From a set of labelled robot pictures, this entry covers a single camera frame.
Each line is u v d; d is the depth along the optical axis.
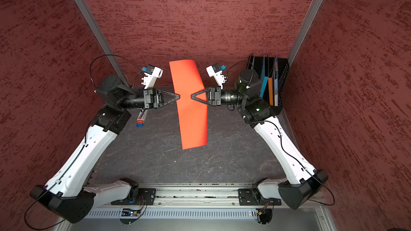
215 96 0.48
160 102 0.51
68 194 0.37
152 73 0.50
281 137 0.42
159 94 0.51
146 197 0.74
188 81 0.53
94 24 0.86
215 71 0.52
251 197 0.70
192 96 0.53
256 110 0.46
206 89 0.53
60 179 0.38
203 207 0.72
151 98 0.47
